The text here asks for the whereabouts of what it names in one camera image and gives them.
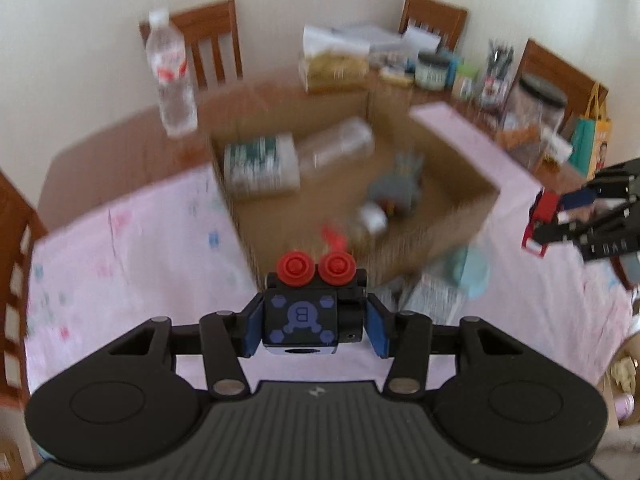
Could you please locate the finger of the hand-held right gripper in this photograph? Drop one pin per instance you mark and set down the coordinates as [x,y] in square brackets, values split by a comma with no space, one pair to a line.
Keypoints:
[580,199]
[565,232]

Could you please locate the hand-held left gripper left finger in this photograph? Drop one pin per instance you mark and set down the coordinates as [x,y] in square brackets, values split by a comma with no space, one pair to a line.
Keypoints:
[253,327]

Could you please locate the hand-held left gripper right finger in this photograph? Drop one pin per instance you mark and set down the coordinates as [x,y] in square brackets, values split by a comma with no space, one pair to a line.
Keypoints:
[377,331]

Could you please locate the red toy train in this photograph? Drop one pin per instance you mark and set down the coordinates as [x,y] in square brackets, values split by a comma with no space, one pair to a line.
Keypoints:
[545,207]

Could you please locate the black toy cube car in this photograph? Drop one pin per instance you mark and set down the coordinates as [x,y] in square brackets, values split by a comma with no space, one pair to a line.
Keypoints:
[300,316]

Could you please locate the small white red cup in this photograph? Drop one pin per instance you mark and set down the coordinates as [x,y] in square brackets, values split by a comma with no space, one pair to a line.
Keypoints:
[372,220]

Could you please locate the cardboard box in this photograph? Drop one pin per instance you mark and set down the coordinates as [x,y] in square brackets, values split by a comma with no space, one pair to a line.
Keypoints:
[440,160]

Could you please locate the grey elephant toy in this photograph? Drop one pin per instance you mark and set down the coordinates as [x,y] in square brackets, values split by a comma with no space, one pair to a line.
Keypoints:
[395,187]

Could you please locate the green white packet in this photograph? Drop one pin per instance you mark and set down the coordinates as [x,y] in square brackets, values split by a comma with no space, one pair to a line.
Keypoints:
[260,162]

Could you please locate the clear plastic bottle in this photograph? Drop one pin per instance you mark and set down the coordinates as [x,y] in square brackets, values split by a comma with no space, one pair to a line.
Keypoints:
[335,147]

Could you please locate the colourful paper bag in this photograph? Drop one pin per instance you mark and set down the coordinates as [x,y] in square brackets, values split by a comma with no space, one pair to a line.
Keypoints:
[592,145]

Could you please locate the black white label packet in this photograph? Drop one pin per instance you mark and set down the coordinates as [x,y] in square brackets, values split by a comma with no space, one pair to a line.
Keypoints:
[432,300]

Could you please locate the large clear jar black lid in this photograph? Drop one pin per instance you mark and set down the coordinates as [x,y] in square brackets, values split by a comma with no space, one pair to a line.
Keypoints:
[535,115]

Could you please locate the brown cardboard carton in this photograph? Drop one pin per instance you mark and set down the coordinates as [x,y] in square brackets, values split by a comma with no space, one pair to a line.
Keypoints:
[622,385]

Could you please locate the wooden chair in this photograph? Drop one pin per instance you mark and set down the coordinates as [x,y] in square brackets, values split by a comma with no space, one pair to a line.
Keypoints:
[550,62]
[215,35]
[15,240]
[435,15]

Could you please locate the pen holder with pens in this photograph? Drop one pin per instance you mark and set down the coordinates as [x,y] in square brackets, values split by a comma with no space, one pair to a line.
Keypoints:
[495,72]

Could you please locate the green container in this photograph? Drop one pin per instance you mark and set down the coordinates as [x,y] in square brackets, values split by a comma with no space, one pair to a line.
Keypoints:
[466,82]

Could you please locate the small green jar black lid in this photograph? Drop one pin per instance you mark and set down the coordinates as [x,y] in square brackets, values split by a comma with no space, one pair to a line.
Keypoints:
[432,72]

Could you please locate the white papers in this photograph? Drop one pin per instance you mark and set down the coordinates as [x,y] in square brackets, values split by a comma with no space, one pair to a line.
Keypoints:
[405,37]

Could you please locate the clear water bottle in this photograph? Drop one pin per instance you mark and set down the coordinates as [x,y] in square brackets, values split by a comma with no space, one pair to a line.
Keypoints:
[172,75]

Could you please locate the bag of snacks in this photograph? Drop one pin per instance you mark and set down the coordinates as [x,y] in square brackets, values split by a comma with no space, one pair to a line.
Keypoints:
[332,65]

